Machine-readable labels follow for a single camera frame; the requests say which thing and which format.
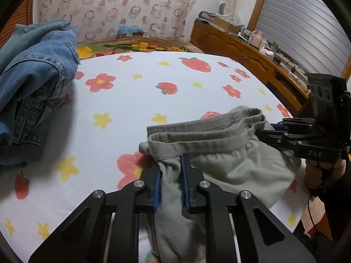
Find wooden cabinet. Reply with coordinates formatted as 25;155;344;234
190;19;313;118

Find pale blue denim garment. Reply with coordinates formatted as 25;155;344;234
12;19;72;42

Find dark flat box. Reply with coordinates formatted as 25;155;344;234
198;11;217;22

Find grey window shutter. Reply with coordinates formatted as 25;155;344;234
255;0;350;74

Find circle-patterned lace curtain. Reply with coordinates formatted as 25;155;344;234
36;0;201;43

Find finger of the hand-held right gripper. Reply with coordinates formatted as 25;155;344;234
271;118;316;132
256;130;305;151

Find cardboard box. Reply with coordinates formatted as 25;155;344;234
212;15;242;33

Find small blue box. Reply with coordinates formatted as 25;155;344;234
117;25;143;39

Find brown floral blanket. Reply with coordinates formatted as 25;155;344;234
75;38;205;59

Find wooden louvered wardrobe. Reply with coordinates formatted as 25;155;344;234
0;0;35;50

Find white flowered bed sheet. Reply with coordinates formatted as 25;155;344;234
0;52;308;263

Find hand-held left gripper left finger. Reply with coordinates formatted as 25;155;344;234
29;170;162;263

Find blue denim jacket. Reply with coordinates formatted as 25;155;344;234
0;26;81;170

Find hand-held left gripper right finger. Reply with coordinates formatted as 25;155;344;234
180;154;316;263

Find grey-green pants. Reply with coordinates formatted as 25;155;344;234
138;105;302;263

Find person's right hand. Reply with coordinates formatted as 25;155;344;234
305;159;347;191

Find black cable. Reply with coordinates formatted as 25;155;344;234
307;167;331;239

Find wooden window frame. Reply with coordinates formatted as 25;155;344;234
247;0;272;32

